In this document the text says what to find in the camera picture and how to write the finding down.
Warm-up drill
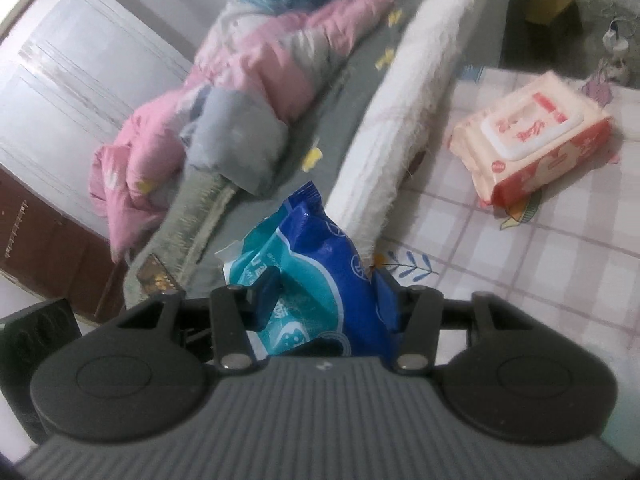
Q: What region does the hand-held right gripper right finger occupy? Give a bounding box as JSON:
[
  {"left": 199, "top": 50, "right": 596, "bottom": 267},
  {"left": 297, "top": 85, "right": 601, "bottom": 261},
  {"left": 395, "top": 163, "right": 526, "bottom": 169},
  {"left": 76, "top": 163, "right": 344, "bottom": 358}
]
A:
[{"left": 372, "top": 269, "right": 523, "bottom": 375}]

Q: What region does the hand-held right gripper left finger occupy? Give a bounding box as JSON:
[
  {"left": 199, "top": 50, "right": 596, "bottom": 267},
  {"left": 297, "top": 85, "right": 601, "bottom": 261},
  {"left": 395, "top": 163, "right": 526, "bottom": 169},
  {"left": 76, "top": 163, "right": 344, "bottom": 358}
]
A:
[{"left": 116, "top": 266, "right": 282, "bottom": 375}]

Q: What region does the blue tissue packet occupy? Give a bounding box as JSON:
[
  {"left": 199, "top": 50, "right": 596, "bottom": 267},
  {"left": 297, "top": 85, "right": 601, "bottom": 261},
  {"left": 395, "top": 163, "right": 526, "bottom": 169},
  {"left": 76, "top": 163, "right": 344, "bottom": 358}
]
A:
[{"left": 215, "top": 182, "right": 396, "bottom": 361}]

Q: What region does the checked tablecloth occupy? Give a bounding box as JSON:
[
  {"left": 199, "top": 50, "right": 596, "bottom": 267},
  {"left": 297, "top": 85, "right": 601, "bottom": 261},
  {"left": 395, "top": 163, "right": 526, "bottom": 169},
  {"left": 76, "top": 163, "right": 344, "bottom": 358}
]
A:
[{"left": 370, "top": 62, "right": 640, "bottom": 386}]

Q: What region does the grey bed sheet yellow print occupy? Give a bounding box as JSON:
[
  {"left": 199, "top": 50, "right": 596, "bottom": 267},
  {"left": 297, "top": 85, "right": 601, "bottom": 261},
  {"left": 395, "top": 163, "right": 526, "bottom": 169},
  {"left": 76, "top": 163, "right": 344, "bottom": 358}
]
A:
[{"left": 122, "top": 0, "right": 451, "bottom": 311}]

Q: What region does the orange wet wipes pack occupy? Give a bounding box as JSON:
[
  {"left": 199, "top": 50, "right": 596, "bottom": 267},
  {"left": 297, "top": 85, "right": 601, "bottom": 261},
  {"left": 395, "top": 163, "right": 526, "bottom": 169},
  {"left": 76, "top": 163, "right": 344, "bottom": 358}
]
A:
[{"left": 447, "top": 71, "right": 615, "bottom": 210}]

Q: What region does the pink grey quilt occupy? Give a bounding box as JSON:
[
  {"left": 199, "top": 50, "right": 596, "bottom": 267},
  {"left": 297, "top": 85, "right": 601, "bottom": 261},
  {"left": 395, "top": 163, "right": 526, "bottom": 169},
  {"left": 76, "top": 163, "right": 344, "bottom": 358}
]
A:
[{"left": 89, "top": 0, "right": 401, "bottom": 261}]

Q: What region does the white fluffy blanket roll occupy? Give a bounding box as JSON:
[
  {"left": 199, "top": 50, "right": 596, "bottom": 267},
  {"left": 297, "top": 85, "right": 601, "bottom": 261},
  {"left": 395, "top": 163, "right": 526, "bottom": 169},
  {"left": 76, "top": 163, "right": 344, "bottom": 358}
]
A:
[{"left": 320, "top": 0, "right": 516, "bottom": 261}]

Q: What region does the brown wooden cabinet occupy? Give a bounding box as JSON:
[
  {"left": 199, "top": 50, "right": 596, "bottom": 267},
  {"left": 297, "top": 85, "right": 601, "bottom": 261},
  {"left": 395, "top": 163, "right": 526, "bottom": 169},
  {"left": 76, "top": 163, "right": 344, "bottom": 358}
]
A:
[{"left": 0, "top": 167, "right": 131, "bottom": 323}]

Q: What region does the black box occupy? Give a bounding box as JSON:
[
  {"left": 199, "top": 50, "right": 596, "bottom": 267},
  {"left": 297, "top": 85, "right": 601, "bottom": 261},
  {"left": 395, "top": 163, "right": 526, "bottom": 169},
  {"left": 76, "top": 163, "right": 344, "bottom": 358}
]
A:
[{"left": 0, "top": 297, "right": 85, "bottom": 431}]

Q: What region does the white wardrobe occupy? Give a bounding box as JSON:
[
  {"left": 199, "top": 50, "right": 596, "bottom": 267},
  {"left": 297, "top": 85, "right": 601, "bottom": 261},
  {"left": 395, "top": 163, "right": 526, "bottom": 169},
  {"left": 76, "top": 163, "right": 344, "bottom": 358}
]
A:
[{"left": 0, "top": 0, "right": 196, "bottom": 241}]

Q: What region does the white power plug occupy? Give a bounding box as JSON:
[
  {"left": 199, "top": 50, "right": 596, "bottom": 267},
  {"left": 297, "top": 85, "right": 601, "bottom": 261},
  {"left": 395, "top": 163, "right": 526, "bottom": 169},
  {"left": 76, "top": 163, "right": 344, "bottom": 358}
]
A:
[{"left": 597, "top": 17, "right": 632, "bottom": 83}]

